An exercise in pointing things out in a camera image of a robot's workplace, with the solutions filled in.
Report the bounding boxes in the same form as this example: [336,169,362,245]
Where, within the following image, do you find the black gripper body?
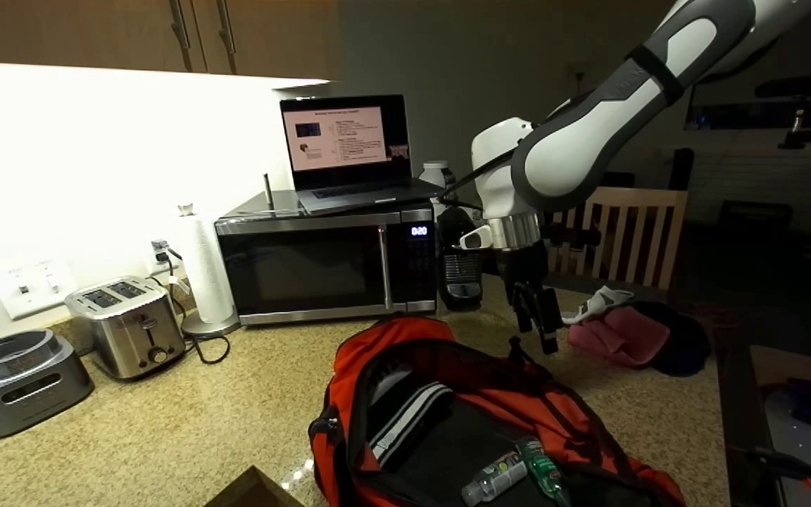
[496,225,600,292]

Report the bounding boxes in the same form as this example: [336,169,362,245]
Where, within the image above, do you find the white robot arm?
[459,0,811,353]

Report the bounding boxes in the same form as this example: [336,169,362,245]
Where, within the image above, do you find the green packet in bag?
[516,439,572,507]

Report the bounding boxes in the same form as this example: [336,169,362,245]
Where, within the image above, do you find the white sock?
[565,284,634,325]

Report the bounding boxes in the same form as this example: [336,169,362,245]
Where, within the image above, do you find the pink cloth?
[568,308,671,369]

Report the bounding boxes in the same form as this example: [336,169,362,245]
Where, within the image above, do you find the wooden chair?
[548,187,688,292]

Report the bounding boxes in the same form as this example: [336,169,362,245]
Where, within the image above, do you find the red black backpack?
[310,316,683,507]

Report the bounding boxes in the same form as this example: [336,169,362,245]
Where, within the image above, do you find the open laptop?
[278,92,435,214]

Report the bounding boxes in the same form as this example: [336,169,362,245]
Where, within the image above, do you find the stainless steel microwave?
[214,200,435,326]

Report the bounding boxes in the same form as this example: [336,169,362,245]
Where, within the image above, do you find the tray with tools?
[749,346,811,507]

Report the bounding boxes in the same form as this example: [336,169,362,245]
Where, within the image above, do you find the white paper towel roll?
[178,204,236,338]

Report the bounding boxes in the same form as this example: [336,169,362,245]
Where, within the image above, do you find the brown box corner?
[206,468,305,507]

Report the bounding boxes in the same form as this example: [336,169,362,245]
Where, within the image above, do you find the wooden upper cabinets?
[0,0,337,80]

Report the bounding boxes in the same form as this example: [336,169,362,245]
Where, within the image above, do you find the silver toaster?
[65,278,186,380]

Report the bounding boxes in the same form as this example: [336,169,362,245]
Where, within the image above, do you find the grey round appliance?
[0,329,92,439]

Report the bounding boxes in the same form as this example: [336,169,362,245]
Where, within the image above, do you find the black toaster cable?
[168,278,236,369]

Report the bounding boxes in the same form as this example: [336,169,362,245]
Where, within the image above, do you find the white wall outlet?
[0,260,72,318]

